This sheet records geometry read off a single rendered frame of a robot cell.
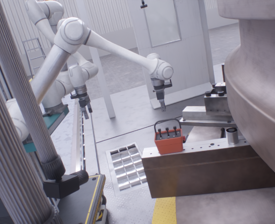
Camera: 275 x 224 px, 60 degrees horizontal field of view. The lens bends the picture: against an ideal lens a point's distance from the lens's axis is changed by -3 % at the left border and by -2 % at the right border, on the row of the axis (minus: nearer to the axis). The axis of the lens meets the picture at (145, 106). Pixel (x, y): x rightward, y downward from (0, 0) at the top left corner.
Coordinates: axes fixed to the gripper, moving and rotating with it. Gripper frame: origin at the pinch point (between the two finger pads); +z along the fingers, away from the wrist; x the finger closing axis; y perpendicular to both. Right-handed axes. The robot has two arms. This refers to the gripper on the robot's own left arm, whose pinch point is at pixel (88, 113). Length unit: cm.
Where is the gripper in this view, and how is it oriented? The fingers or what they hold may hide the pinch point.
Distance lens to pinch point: 195.9
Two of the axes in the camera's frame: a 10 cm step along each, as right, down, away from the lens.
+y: 9.8, -2.0, -0.8
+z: 2.2, 9.2, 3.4
